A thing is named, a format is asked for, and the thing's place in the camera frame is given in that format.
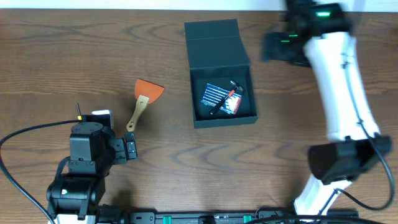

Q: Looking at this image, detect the orange scraper with tan handle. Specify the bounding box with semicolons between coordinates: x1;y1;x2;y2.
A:
126;79;165;132

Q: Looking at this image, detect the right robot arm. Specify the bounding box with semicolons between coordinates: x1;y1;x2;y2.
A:
264;0;392;222

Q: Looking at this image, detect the black red small hammer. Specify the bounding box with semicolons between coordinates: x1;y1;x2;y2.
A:
209;80;245;115

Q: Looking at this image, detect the black yellow screwdriver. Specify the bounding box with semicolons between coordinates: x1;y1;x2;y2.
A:
76;102;83;121

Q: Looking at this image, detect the dark green open box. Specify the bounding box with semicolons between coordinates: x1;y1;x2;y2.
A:
184;19;258;128

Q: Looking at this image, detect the blue precision screwdriver set case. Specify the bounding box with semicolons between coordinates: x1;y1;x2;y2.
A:
201;83;243;114

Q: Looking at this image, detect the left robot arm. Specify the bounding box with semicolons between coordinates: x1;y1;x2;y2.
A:
47;122;137;223

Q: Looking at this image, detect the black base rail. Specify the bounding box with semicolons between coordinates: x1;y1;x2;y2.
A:
96;205;360;224

